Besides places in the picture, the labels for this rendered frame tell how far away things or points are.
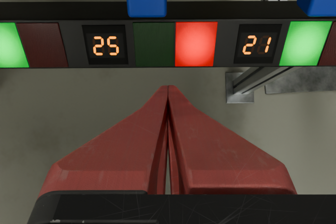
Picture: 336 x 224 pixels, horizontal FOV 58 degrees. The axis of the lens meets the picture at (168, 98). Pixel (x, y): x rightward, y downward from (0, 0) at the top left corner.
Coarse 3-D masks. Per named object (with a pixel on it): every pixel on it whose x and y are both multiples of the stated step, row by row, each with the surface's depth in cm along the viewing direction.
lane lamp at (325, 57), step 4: (332, 24) 21; (332, 28) 21; (332, 32) 22; (328, 36) 22; (332, 36) 22; (328, 40) 22; (332, 40) 22; (328, 44) 22; (332, 44) 22; (324, 48) 22; (328, 48) 22; (332, 48) 22; (324, 52) 23; (328, 52) 23; (332, 52) 23; (320, 56) 23; (324, 56) 23; (328, 56) 23; (332, 56) 23; (320, 60) 23; (324, 60) 23; (328, 60) 23; (332, 60) 23; (320, 64) 23; (324, 64) 23; (328, 64) 23; (332, 64) 23
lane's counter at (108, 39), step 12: (84, 36) 22; (96, 36) 22; (108, 36) 22; (120, 36) 22; (96, 48) 22; (108, 48) 22; (120, 48) 22; (96, 60) 23; (108, 60) 23; (120, 60) 23
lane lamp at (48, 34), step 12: (24, 24) 21; (36, 24) 21; (48, 24) 21; (24, 36) 21; (36, 36) 21; (48, 36) 21; (60, 36) 21; (24, 48) 22; (36, 48) 22; (48, 48) 22; (60, 48) 22; (36, 60) 23; (48, 60) 23; (60, 60) 23
